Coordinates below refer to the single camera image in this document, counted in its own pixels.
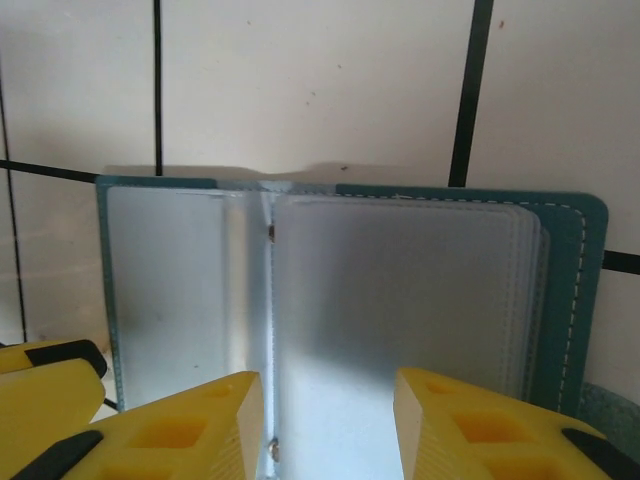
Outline blue leather card holder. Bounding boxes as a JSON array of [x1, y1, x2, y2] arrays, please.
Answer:
[[94, 173, 640, 480]]

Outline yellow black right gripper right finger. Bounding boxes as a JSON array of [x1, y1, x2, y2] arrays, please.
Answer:
[[393, 367, 626, 480]]

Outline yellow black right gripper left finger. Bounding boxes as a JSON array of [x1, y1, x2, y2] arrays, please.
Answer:
[[0, 370, 265, 480]]

